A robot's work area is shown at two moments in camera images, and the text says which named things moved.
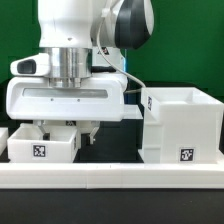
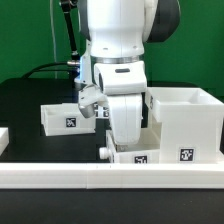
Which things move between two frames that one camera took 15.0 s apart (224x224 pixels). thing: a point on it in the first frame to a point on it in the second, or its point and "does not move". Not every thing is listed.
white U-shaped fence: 119,175 does not move
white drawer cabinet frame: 180,125 does not move
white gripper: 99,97 to 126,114
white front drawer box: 27,144 to 146,151
